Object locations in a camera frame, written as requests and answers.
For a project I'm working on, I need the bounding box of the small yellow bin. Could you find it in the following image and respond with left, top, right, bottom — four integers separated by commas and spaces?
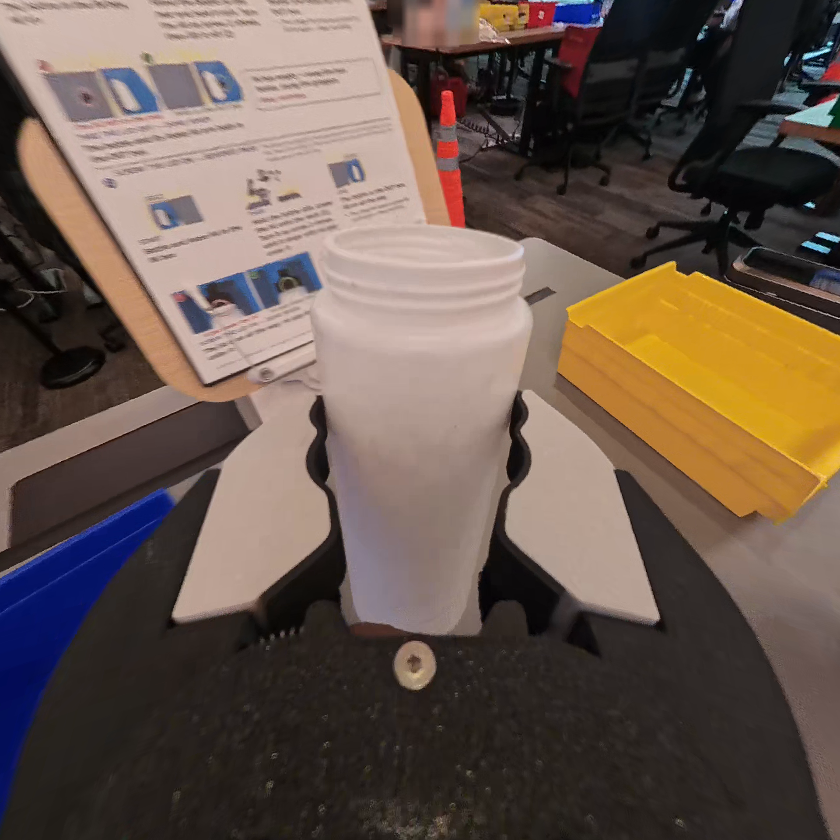
479, 2, 529, 32

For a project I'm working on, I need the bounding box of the black office chair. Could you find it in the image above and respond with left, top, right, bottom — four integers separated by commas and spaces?
515, 0, 657, 196
631, 0, 840, 277

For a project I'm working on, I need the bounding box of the red canister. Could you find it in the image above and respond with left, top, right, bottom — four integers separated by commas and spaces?
430, 72, 468, 119

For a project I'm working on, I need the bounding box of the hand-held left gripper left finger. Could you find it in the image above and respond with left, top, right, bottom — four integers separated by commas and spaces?
171, 395, 347, 632

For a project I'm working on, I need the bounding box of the wooden side table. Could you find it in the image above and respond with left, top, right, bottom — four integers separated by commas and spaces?
777, 98, 840, 147

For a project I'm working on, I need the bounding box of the blue plastic bin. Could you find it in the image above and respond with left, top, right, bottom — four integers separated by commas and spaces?
0, 489, 177, 811

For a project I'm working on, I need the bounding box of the orange traffic cone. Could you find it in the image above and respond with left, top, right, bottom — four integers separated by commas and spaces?
433, 91, 468, 229

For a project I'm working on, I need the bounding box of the yellow plastic bin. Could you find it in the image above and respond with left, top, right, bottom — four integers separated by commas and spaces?
558, 261, 840, 525

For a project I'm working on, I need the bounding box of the wooden background table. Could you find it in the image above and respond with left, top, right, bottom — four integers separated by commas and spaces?
381, 25, 572, 158

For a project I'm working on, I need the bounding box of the dark tray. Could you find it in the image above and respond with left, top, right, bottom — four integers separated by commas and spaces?
725, 246, 840, 324

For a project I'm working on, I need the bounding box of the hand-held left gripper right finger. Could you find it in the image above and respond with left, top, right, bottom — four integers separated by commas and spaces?
479, 390, 661, 637

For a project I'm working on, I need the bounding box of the white plastic bottle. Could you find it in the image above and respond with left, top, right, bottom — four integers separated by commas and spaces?
310, 225, 534, 636

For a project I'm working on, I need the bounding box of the printed instruction sheet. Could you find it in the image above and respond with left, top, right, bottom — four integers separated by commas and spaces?
0, 0, 429, 387

